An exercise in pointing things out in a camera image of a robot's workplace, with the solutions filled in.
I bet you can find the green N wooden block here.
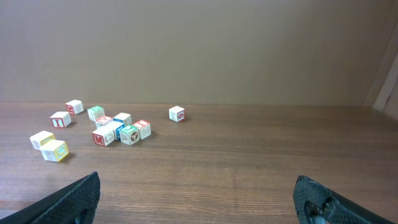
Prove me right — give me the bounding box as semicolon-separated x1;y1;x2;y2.
87;106;105;121

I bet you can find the red M wooden block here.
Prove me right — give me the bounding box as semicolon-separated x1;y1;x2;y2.
92;126;115;147

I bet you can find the blue-sided wooden block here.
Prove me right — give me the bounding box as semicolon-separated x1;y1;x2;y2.
113;113;132;126

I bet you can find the block with number six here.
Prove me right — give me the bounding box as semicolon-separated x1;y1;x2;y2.
50;111;72;128

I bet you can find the centre picture wooden block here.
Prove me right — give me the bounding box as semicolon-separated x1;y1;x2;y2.
106;121;125;141

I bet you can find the red-sided block top left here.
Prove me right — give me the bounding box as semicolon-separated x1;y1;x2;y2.
65;100;84;115

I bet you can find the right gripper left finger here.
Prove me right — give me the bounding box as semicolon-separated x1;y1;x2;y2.
1;172;101;224

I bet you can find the green J wooden block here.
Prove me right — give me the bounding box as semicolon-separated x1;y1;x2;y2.
119;125;140;145

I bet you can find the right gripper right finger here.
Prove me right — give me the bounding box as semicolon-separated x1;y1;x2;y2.
293;175;393;224

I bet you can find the red I wooden block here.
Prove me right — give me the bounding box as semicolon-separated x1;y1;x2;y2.
132;119;151;139

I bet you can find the red A wooden block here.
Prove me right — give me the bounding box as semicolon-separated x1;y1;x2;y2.
95;115;113;129

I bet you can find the wooden block yellow picture side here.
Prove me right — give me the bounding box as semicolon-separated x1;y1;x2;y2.
40;139;69;162

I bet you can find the plain block far right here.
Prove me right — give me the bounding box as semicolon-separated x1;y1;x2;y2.
169;106;185;123

